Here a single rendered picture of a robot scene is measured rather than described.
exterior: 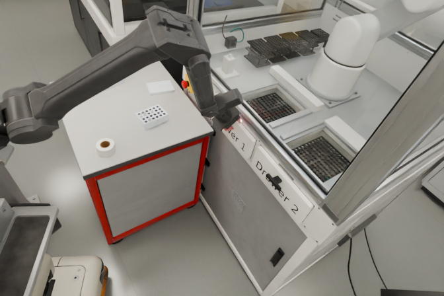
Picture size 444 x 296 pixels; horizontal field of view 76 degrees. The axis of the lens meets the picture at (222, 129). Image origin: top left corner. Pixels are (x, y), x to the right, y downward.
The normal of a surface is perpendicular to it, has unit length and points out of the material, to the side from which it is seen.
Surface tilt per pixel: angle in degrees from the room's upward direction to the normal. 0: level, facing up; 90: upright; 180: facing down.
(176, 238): 0
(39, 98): 48
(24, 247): 0
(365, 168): 90
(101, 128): 0
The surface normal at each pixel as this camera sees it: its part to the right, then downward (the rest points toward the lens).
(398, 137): -0.83, 0.29
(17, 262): 0.15, -0.70
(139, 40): -0.36, -0.10
